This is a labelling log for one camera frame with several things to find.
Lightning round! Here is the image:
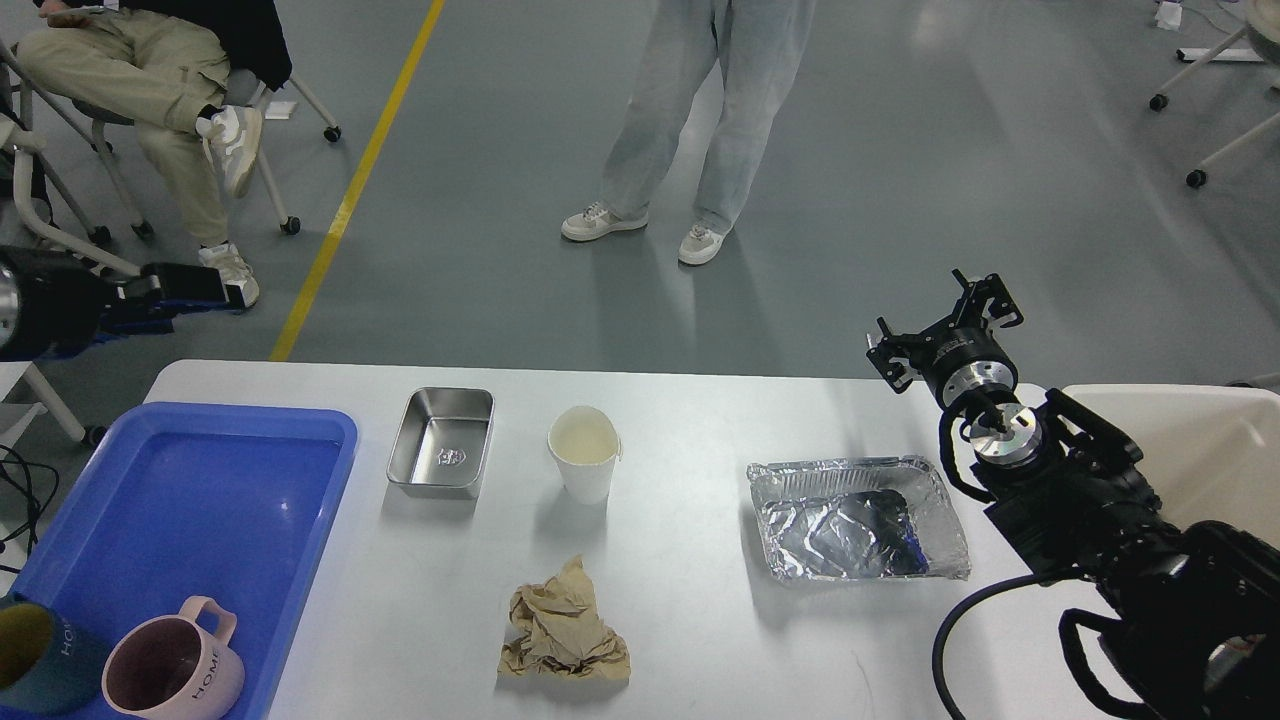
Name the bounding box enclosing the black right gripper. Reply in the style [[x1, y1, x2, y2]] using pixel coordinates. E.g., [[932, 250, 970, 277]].
[[867, 269, 1025, 409]]

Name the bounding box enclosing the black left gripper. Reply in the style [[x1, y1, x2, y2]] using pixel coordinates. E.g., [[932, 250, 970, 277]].
[[1, 246, 248, 363]]

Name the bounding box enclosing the stainless steel rectangular tin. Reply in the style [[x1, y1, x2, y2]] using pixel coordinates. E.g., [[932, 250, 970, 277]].
[[387, 387, 495, 501]]

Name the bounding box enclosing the pink home mug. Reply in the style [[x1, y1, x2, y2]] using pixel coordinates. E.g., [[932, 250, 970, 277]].
[[101, 596, 246, 719]]

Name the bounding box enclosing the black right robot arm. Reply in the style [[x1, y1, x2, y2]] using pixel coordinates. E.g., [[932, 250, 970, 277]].
[[867, 270, 1279, 719]]

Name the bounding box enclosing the white side table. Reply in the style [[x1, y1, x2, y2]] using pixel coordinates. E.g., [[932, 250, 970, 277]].
[[1, 363, 108, 448]]

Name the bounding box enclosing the aluminium foil tray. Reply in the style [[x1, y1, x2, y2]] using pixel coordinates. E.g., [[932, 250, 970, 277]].
[[745, 455, 972, 584]]

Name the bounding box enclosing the blue plastic tray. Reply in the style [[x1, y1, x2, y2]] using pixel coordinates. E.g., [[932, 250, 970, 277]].
[[12, 402, 358, 719]]

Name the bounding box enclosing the seated person in khaki trousers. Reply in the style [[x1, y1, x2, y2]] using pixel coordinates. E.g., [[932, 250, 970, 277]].
[[14, 1, 292, 309]]

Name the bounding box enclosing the white plastic bin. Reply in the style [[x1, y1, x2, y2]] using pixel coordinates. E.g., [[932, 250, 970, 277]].
[[1062, 384, 1279, 553]]

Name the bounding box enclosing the standing person in jeans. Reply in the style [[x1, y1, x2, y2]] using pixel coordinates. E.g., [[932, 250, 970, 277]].
[[561, 0, 819, 268]]

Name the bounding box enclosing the white paper cup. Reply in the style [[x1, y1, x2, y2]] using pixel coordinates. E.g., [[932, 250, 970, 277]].
[[547, 405, 623, 505]]

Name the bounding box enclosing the dark blue mug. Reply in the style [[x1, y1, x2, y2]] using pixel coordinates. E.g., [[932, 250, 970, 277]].
[[1, 596, 111, 716]]

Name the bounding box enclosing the white chair base right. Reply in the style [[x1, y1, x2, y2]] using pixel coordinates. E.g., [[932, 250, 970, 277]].
[[1149, 0, 1280, 190]]

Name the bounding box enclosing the crumpled brown paper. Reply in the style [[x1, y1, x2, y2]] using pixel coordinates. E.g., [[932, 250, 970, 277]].
[[497, 555, 632, 682]]

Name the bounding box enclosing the black cable bundle left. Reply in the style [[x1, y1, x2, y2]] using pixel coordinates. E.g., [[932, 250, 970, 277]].
[[0, 443, 61, 577]]

